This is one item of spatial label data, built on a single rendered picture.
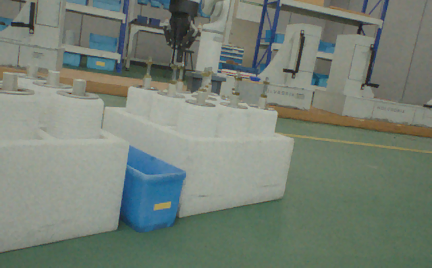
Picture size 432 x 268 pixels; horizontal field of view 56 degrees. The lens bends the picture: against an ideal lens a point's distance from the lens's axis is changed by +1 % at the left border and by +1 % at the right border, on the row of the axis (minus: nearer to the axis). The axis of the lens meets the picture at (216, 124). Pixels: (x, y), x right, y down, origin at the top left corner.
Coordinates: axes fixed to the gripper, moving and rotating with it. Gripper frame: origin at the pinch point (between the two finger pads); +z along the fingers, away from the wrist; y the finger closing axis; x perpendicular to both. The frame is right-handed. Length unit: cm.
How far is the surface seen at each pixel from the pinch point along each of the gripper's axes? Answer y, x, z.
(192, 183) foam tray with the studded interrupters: -19.5, 5.7, 27.1
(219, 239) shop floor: -31.2, 6.2, 35.2
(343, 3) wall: 449, -821, -187
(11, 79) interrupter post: -12.9, 43.0, 8.1
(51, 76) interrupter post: -0.9, 31.7, 8.1
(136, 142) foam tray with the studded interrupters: 1.3, 7.7, 22.9
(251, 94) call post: 4.9, -37.3, 8.1
